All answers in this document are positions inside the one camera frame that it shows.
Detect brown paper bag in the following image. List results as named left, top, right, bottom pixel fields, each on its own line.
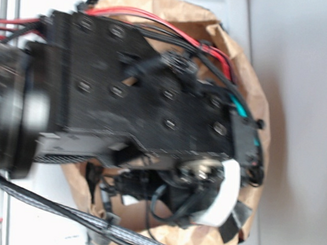
left=62, top=0, right=270, bottom=245

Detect red and black wires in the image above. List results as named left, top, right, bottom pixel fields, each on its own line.
left=0, top=0, right=243, bottom=86

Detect grey braided cable sleeve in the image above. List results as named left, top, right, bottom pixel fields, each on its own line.
left=0, top=175, right=191, bottom=245

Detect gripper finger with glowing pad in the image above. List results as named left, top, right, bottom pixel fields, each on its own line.
left=193, top=159, right=241, bottom=226

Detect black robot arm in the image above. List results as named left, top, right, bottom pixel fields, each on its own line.
left=0, top=11, right=264, bottom=226

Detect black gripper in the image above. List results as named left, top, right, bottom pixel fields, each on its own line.
left=35, top=12, right=263, bottom=213

